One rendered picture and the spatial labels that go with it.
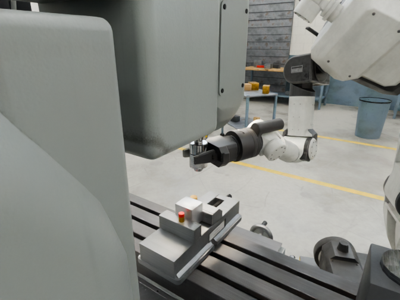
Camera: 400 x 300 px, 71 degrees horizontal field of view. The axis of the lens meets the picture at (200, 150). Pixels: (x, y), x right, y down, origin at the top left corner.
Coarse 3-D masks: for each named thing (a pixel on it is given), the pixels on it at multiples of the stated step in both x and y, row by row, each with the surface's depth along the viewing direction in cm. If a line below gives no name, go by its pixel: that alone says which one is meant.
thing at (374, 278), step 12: (372, 252) 54; (384, 252) 52; (396, 252) 52; (372, 264) 51; (384, 264) 49; (396, 264) 49; (372, 276) 49; (384, 276) 48; (396, 276) 47; (360, 288) 58; (372, 288) 47; (384, 288) 46; (396, 288) 46
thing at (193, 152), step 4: (192, 148) 70; (204, 148) 70; (192, 152) 70; (196, 152) 70; (200, 152) 70; (192, 156) 71; (192, 160) 71; (192, 164) 71; (196, 164) 71; (200, 164) 71; (204, 164) 71; (196, 168) 71; (200, 168) 71
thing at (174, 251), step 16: (208, 192) 99; (224, 208) 90; (160, 224) 80; (176, 224) 76; (192, 224) 75; (208, 224) 82; (224, 224) 89; (144, 240) 75; (160, 240) 75; (176, 240) 75; (192, 240) 74; (208, 240) 82; (144, 256) 75; (160, 256) 71; (176, 256) 70; (192, 256) 75; (160, 272) 72; (176, 272) 70
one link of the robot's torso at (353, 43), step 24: (360, 0) 72; (384, 0) 69; (336, 24) 79; (360, 24) 74; (384, 24) 71; (312, 48) 88; (336, 48) 81; (360, 48) 78; (384, 48) 75; (336, 72) 85; (360, 72) 82; (384, 72) 80
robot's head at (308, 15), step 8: (304, 0) 81; (312, 0) 81; (320, 0) 80; (336, 0) 80; (296, 8) 83; (304, 8) 81; (312, 8) 81; (320, 8) 82; (328, 8) 80; (304, 16) 82; (312, 16) 82
